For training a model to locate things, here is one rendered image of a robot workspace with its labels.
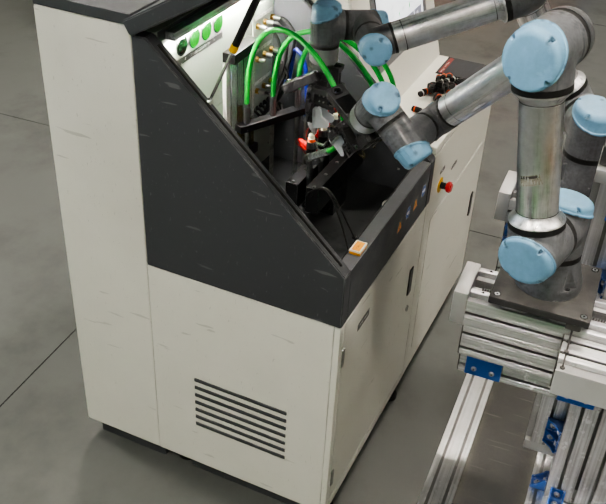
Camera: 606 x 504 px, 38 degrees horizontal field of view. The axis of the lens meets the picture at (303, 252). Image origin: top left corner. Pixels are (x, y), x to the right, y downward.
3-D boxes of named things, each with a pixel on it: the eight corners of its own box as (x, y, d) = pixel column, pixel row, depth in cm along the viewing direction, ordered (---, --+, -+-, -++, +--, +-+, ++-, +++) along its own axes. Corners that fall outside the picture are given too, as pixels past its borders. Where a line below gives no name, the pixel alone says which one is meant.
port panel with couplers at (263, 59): (261, 111, 267) (262, 10, 249) (250, 108, 268) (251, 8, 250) (280, 95, 276) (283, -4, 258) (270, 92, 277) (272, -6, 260)
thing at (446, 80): (445, 108, 289) (448, 93, 286) (414, 101, 293) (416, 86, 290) (466, 83, 307) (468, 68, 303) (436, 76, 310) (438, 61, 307)
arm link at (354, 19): (390, 51, 221) (346, 51, 220) (382, 34, 230) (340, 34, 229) (393, 20, 216) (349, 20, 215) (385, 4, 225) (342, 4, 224)
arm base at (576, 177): (609, 176, 245) (618, 144, 240) (603, 202, 234) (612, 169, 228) (554, 164, 250) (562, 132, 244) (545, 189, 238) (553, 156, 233)
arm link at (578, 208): (592, 244, 199) (606, 192, 192) (568, 271, 190) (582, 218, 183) (542, 225, 205) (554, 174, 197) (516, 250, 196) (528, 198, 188)
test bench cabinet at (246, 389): (323, 529, 271) (340, 330, 225) (160, 462, 290) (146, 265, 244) (402, 386, 323) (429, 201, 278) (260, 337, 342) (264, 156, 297)
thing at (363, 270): (346, 320, 228) (351, 270, 219) (331, 315, 230) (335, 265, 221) (425, 207, 275) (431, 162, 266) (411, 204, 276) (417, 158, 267)
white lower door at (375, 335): (330, 501, 266) (346, 326, 227) (323, 499, 267) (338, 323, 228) (404, 371, 315) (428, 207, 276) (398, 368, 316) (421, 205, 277)
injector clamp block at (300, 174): (315, 235, 253) (318, 189, 244) (284, 226, 256) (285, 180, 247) (360, 182, 278) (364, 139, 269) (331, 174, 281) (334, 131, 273)
